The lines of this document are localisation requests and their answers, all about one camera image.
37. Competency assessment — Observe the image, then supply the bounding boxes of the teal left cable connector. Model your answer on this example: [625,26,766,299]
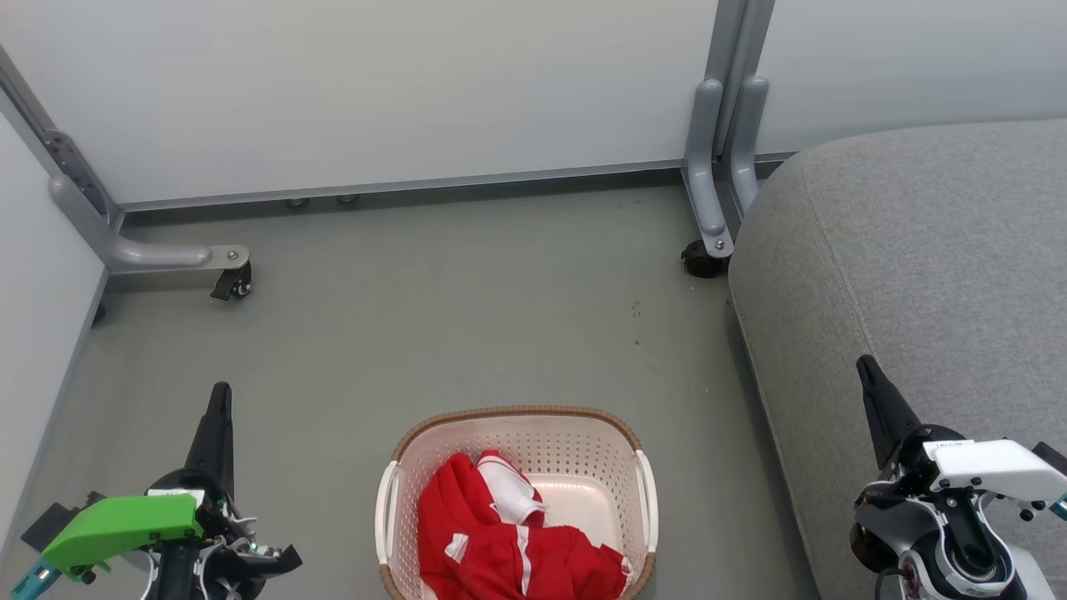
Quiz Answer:
[8,560,61,600]

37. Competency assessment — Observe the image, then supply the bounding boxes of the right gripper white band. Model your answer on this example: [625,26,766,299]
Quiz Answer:
[857,355,1067,522]

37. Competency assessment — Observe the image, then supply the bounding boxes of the red garment with white stripes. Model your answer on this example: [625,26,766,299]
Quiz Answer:
[417,452,631,600]

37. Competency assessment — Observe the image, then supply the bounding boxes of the grey partition bottom rail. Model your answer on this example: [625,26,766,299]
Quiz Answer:
[117,158,686,213]

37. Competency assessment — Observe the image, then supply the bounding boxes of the white perforated laundry basket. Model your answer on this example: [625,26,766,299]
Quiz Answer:
[375,406,659,600]

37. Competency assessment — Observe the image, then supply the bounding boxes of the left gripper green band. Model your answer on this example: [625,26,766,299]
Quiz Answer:
[42,382,255,578]

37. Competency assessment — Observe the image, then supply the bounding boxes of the grey fabric sofa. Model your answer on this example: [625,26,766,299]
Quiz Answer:
[728,118,1067,600]

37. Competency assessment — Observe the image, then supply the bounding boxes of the grey curved partition foot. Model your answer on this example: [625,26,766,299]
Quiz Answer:
[683,77,736,259]
[724,75,770,219]

